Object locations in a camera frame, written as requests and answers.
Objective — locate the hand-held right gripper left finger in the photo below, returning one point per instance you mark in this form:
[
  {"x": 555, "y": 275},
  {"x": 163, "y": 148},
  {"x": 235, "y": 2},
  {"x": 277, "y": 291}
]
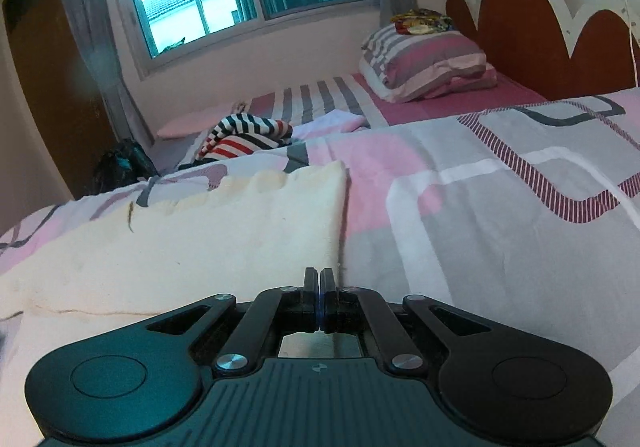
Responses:
[{"x": 311, "y": 297}]

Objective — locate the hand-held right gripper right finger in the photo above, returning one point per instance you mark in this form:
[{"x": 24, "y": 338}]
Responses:
[{"x": 327, "y": 297}]

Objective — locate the cream white towel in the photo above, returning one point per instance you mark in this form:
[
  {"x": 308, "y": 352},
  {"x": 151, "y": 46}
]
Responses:
[{"x": 175, "y": 237}]

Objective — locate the pink grey patterned blanket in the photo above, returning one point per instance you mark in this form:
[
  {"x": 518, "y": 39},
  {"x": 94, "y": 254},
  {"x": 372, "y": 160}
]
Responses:
[{"x": 475, "y": 227}]

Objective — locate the white cloth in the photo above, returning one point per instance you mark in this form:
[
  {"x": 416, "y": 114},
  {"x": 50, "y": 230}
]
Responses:
[{"x": 335, "y": 122}]

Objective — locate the red white navy striped garment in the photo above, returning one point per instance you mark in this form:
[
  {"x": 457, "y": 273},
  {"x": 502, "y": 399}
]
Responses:
[{"x": 240, "y": 132}]

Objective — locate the pink striped bed sheet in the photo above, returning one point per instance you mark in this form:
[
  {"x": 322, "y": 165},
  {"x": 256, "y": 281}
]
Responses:
[{"x": 400, "y": 109}]

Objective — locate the dark bag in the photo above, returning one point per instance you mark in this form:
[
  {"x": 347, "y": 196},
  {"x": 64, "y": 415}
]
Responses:
[{"x": 125, "y": 162}]

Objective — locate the pink grey striped pillow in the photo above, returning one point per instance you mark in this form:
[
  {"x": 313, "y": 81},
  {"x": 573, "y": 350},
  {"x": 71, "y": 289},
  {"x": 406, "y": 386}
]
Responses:
[{"x": 425, "y": 62}]

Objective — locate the brown wooden door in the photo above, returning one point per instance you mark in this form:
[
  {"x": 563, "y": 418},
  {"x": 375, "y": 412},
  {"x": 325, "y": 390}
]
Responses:
[{"x": 50, "y": 92}]

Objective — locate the brown white scalloped headboard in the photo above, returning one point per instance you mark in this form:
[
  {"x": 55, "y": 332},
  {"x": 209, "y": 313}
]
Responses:
[{"x": 520, "y": 12}]

